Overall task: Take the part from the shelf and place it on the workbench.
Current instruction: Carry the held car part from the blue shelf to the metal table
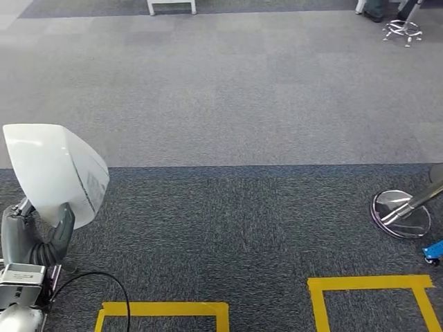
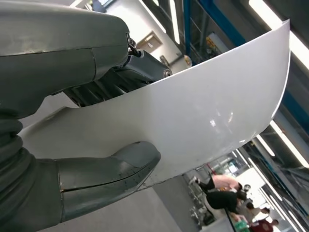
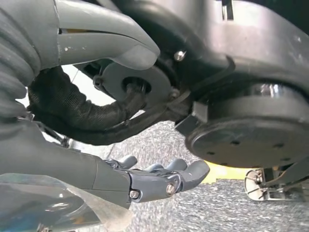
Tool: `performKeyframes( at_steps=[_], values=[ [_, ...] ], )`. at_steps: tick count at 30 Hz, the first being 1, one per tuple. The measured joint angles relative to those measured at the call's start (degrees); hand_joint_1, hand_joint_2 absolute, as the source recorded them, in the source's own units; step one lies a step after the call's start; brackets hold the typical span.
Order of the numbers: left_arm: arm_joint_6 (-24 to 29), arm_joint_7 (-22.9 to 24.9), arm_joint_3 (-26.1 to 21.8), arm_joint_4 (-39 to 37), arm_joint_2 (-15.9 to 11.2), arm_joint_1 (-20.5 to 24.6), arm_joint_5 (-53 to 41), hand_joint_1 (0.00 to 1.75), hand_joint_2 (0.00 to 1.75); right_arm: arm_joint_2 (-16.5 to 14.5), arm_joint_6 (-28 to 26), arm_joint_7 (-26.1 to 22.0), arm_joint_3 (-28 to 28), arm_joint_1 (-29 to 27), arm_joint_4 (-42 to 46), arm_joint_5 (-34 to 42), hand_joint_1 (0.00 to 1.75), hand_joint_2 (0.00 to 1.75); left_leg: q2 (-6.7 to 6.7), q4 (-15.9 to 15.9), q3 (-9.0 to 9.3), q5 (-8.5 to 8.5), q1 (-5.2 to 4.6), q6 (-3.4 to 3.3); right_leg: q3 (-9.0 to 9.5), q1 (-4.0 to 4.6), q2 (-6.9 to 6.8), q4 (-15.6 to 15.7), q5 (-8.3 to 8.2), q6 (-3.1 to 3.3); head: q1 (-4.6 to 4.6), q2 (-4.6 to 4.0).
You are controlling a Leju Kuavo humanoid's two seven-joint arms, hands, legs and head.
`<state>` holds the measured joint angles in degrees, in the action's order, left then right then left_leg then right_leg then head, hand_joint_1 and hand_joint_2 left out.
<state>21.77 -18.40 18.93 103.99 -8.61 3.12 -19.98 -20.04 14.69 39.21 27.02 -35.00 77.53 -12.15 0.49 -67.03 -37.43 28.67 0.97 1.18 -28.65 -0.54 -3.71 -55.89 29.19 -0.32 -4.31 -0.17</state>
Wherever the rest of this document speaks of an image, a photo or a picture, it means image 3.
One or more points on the clear plastic film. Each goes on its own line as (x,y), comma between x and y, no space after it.
(113,214)

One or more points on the caster wheel with metal bracket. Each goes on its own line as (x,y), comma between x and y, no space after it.
(253,185)

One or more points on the dark robot body housing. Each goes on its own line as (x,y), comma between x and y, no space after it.
(253,38)

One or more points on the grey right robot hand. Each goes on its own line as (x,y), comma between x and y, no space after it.
(72,169)

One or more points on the black round base disc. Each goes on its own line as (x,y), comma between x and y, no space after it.
(241,144)

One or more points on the ribbed grey right arm sleeve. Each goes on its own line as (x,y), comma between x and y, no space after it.
(14,48)

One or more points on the yellow floor tape square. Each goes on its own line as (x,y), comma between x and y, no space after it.
(224,173)

